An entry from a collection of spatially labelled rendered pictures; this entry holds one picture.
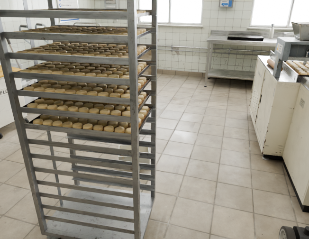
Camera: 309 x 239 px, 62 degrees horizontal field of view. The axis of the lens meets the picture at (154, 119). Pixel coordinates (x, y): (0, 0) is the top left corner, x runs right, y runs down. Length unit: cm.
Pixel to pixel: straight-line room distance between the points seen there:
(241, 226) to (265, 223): 19
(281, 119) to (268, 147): 32
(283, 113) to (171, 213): 138
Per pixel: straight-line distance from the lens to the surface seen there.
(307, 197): 227
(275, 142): 277
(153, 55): 152
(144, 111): 150
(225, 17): 556
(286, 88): 257
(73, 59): 121
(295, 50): 259
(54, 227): 188
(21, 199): 243
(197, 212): 212
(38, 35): 127
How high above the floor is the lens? 146
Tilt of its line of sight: 24 degrees down
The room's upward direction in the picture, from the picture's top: 1 degrees clockwise
